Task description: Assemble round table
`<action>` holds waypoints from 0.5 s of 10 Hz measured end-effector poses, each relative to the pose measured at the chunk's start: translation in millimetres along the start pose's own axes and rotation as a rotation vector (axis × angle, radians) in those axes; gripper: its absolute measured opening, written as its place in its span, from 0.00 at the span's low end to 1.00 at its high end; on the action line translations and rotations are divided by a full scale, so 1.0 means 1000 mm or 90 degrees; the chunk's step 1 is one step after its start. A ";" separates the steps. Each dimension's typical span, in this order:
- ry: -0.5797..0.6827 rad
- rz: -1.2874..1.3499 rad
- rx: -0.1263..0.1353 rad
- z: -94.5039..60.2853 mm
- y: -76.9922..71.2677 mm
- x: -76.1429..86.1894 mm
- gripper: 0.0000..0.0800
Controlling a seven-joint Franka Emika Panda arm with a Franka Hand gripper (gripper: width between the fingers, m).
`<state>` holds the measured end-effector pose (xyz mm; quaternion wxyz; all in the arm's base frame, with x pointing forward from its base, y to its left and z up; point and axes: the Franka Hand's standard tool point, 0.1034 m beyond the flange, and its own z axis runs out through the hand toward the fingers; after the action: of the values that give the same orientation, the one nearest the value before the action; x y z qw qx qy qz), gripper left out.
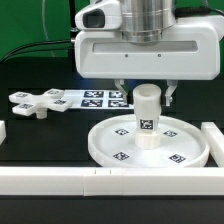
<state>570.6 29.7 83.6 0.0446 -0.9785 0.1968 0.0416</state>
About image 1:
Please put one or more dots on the white round table top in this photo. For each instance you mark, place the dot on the white round table top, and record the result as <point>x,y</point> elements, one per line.
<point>111,143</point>

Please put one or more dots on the white front fence bar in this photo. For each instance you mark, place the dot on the white front fence bar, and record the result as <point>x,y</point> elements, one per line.
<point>110,181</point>

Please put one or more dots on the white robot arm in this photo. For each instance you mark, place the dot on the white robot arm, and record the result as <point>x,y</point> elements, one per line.
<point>148,40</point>

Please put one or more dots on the white cross-shaped table base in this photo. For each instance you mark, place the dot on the white cross-shaped table base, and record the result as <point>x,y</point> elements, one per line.
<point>28,104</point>

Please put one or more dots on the white right fence bar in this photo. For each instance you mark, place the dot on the white right fence bar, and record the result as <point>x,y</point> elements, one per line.
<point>215,139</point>

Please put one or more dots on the white marker sheet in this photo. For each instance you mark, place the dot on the white marker sheet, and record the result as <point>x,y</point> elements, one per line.
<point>96,99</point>

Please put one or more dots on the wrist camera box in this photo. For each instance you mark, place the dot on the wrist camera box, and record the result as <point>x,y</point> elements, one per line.
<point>100,15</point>

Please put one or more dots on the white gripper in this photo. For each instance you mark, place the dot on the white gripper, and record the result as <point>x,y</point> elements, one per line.
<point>189,50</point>

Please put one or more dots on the white left fence bar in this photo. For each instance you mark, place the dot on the white left fence bar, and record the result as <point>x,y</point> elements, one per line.
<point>2,132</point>

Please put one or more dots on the white fence bar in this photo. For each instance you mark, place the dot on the white fence bar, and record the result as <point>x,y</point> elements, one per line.
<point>2,132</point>
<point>215,139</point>
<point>110,181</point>

